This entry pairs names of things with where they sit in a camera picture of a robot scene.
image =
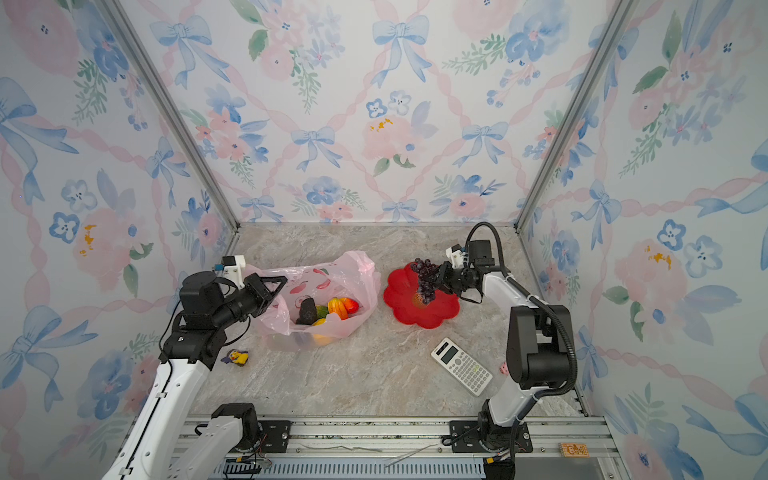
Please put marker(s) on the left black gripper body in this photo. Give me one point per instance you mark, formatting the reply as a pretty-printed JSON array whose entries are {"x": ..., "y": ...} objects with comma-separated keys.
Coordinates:
[{"x": 258, "y": 300}]

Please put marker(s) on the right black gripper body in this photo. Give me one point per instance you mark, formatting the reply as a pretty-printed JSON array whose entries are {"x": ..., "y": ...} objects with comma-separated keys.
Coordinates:
[{"x": 455, "y": 280}]

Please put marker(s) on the dark purple grape bunch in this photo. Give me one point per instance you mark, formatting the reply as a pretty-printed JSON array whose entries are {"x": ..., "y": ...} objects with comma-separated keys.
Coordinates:
[{"x": 429, "y": 279}]

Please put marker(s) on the pink plastic bag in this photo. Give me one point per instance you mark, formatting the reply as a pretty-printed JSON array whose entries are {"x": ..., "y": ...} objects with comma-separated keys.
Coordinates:
[{"x": 353, "y": 275}]

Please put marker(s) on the dark avocado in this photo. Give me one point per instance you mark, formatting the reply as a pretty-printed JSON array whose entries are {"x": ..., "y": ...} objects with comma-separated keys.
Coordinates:
[{"x": 307, "y": 312}]

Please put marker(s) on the orange red chili pepper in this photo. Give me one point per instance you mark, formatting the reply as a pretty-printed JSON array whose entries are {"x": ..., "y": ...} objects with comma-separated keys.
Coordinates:
[{"x": 338, "y": 307}]

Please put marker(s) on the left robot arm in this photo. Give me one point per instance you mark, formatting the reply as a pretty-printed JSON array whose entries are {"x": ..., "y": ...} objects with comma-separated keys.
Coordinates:
[{"x": 210, "y": 304}]

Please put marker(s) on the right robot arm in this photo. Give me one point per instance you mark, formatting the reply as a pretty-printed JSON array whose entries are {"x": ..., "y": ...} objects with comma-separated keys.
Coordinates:
[{"x": 540, "y": 352}]

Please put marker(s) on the red flower-shaped plate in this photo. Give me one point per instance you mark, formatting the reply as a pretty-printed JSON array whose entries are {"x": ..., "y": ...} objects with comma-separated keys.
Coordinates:
[{"x": 402, "y": 297}]

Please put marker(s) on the small yellow blue toy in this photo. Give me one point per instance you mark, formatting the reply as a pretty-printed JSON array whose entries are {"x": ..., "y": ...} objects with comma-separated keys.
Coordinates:
[{"x": 235, "y": 357}]

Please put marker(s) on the white scientific calculator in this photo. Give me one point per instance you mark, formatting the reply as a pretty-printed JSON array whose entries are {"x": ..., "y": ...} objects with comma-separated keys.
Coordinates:
[{"x": 462, "y": 367}]

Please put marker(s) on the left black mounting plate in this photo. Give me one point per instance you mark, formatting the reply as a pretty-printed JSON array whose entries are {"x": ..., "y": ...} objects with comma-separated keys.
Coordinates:
[{"x": 274, "y": 436}]

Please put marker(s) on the black mounting plate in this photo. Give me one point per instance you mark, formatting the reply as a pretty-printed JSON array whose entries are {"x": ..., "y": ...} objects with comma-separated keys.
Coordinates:
[
  {"x": 472, "y": 437},
  {"x": 274, "y": 436}
]

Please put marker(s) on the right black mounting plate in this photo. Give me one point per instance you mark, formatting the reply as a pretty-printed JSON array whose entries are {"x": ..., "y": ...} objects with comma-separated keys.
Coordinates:
[{"x": 472, "y": 437}]

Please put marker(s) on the small wooden block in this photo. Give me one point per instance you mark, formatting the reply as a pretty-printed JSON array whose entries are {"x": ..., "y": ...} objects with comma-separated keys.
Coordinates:
[{"x": 574, "y": 450}]

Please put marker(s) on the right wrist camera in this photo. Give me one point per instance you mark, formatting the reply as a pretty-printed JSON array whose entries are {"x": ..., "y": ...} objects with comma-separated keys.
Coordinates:
[{"x": 457, "y": 257}]

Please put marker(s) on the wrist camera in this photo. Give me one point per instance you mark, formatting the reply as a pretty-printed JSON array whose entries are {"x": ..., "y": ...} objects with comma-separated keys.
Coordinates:
[
  {"x": 231, "y": 267},
  {"x": 457, "y": 257}
]

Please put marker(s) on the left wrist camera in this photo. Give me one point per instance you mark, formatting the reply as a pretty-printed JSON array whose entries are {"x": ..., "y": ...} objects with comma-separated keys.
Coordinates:
[{"x": 231, "y": 267}]

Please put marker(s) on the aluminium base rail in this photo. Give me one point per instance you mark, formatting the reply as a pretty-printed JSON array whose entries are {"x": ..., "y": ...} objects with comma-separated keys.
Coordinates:
[{"x": 411, "y": 448}]

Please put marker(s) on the left corner aluminium post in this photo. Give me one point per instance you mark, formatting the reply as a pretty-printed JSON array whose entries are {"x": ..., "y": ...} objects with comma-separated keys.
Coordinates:
[{"x": 118, "y": 20}]

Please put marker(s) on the corner aluminium post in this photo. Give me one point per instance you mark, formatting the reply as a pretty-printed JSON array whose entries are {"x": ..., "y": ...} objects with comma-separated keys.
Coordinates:
[
  {"x": 118, "y": 20},
  {"x": 606, "y": 46}
]

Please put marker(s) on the right corner aluminium post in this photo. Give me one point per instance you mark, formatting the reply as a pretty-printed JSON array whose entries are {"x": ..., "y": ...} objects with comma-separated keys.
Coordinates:
[{"x": 606, "y": 46}]

